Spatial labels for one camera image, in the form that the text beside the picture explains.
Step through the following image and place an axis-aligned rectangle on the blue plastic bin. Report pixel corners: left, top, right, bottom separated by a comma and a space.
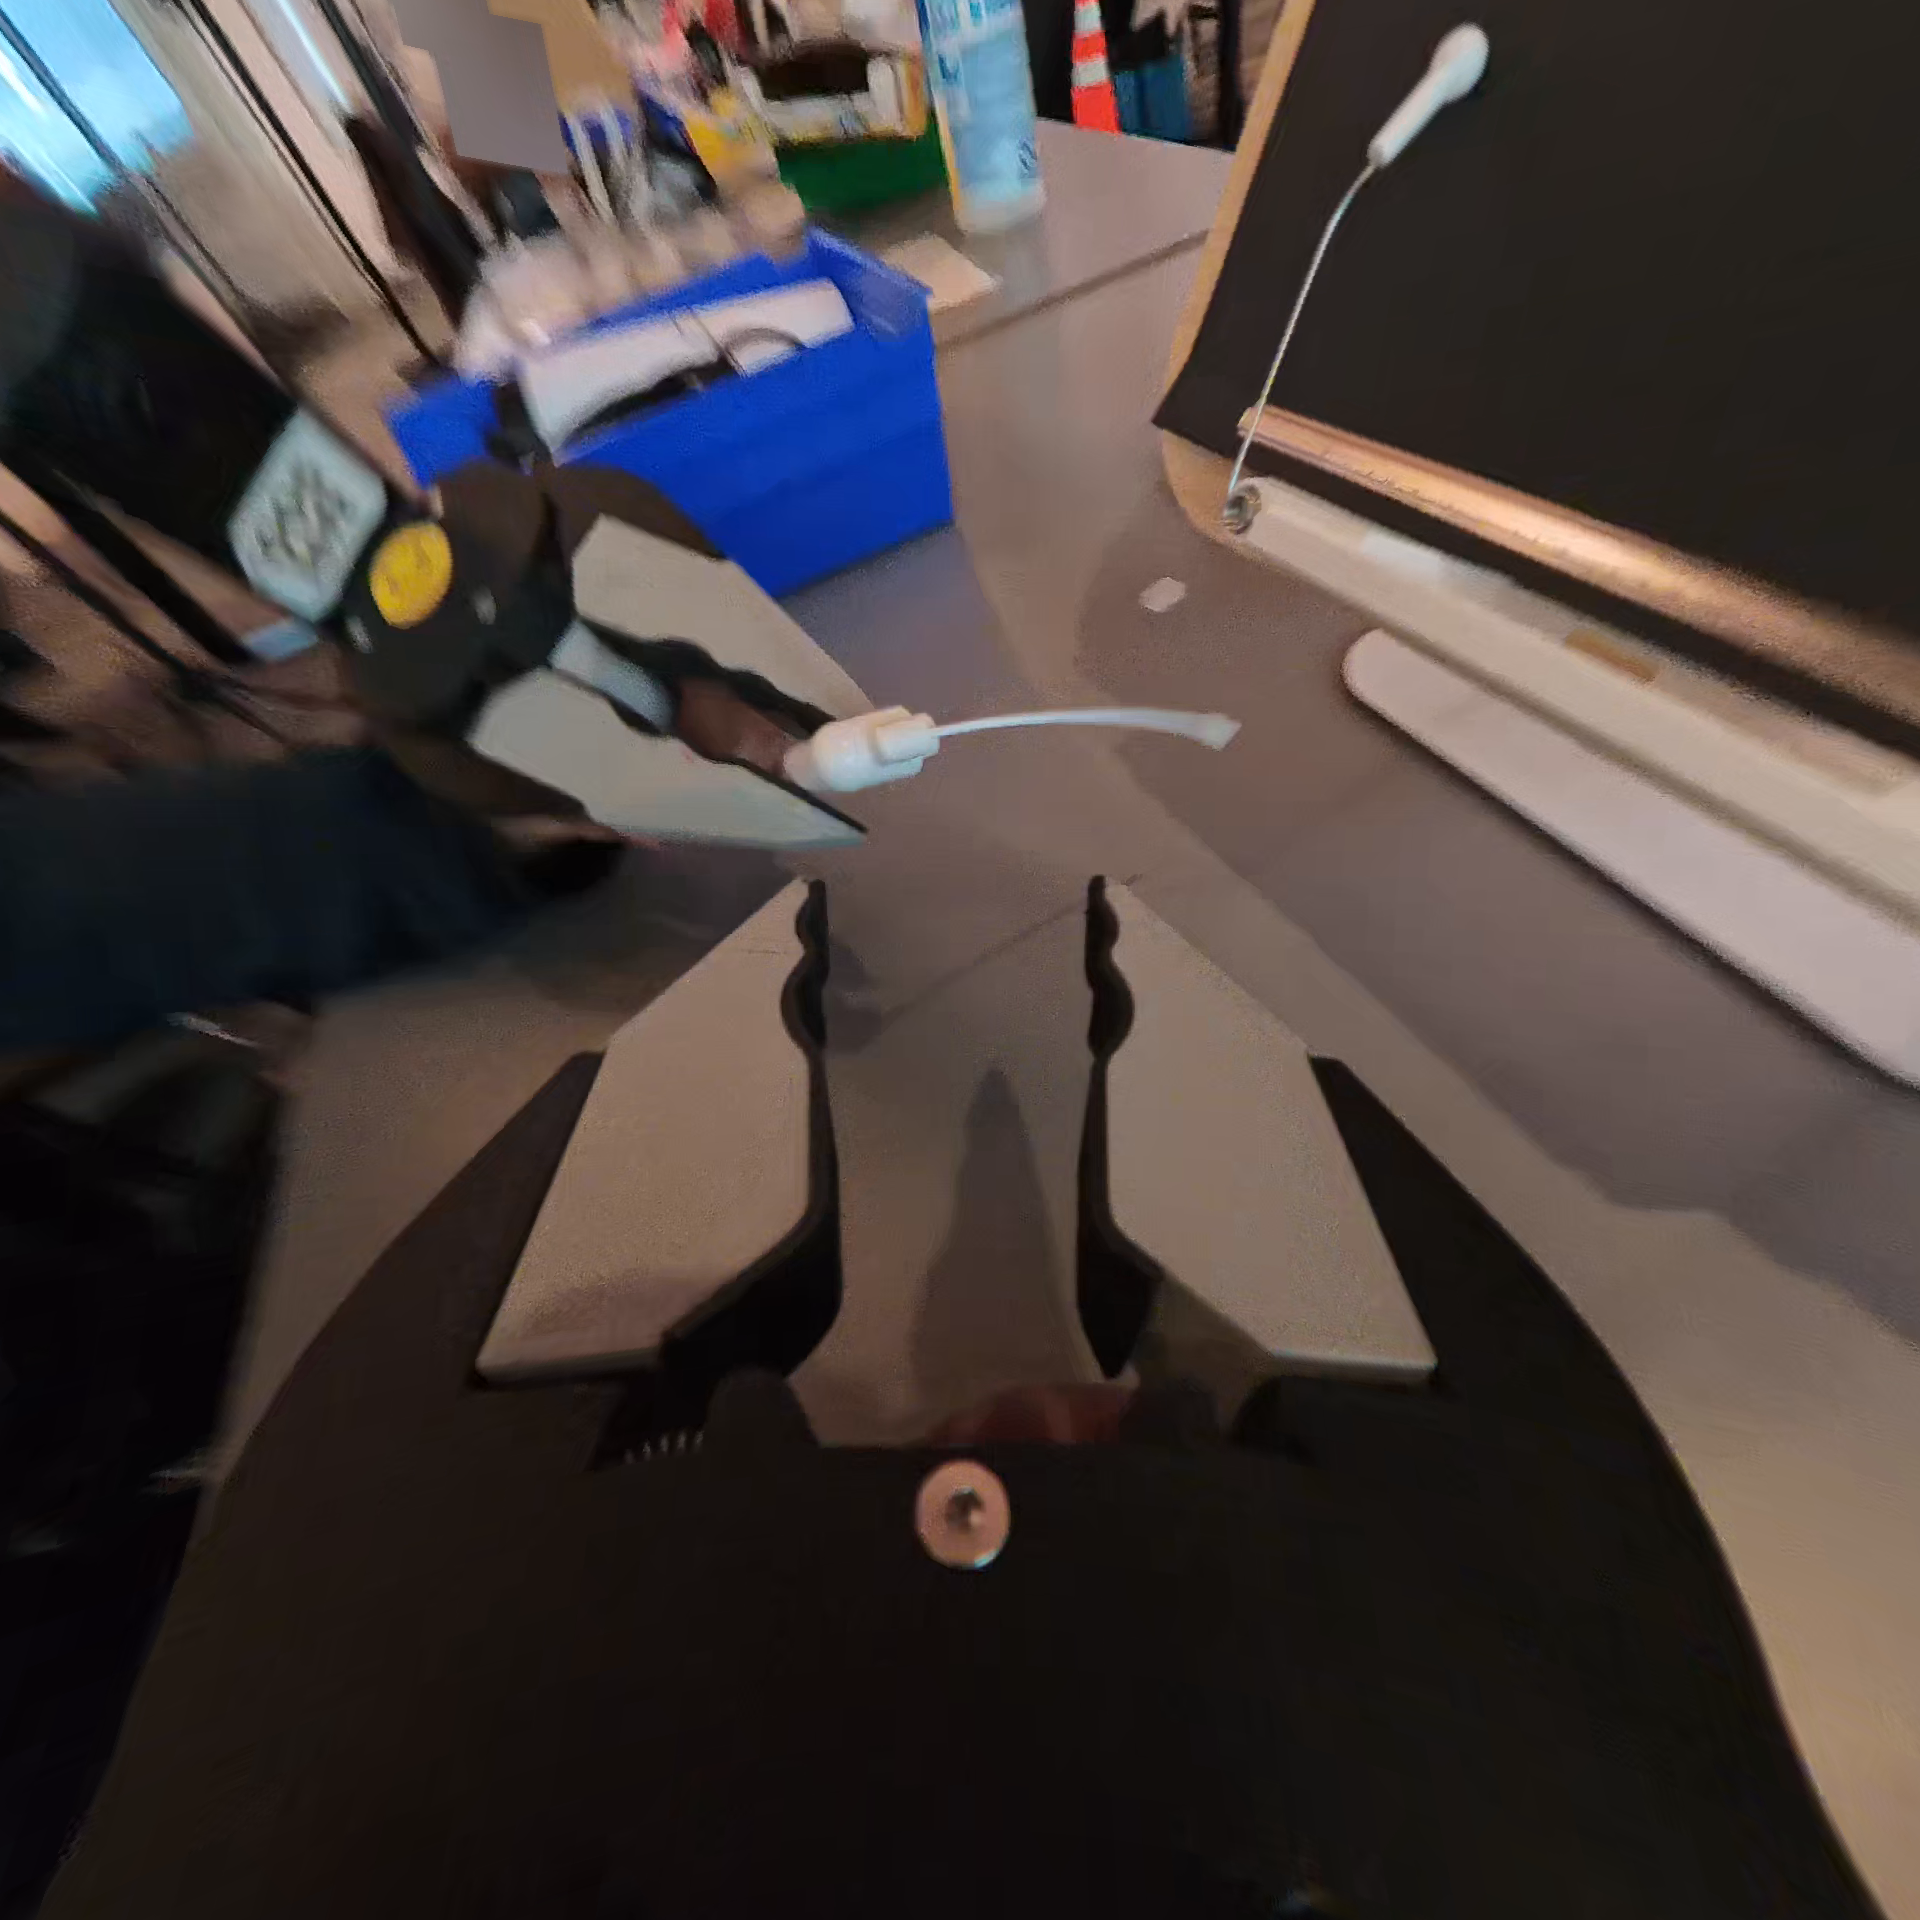
387, 231, 959, 599

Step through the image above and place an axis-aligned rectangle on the green box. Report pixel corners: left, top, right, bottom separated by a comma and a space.
773, 104, 950, 216

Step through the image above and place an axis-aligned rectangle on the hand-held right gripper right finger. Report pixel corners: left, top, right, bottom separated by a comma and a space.
1074, 874, 1441, 1391

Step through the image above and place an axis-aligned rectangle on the pale paper note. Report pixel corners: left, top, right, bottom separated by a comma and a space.
884, 235, 1002, 313

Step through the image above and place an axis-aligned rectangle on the white flat packet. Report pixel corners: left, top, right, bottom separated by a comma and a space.
515, 275, 860, 452

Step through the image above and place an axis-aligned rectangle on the black panel wooden stand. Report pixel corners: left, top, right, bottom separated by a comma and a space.
1153, 0, 1920, 751

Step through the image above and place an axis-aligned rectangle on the white stand base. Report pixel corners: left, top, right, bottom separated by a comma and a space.
1243, 475, 1920, 1092

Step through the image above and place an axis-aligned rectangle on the person's left forearm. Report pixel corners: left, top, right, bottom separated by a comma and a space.
0, 745, 627, 1056

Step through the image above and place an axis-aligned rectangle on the white and blue bottle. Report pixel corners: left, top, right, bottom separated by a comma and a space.
914, 0, 1048, 235

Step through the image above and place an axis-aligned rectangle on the white cable adapter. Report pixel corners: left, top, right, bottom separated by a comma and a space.
782, 704, 1245, 793

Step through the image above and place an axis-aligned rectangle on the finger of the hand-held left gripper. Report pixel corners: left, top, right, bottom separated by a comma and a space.
567, 516, 877, 731
464, 664, 872, 853

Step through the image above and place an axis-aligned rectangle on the thin wire with white tip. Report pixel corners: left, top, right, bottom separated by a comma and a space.
1223, 22, 1492, 533

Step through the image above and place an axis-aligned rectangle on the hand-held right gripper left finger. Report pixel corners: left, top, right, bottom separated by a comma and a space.
476, 875, 846, 1385

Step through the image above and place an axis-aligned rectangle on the orange traffic cone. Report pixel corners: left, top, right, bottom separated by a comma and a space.
1069, 0, 1124, 133

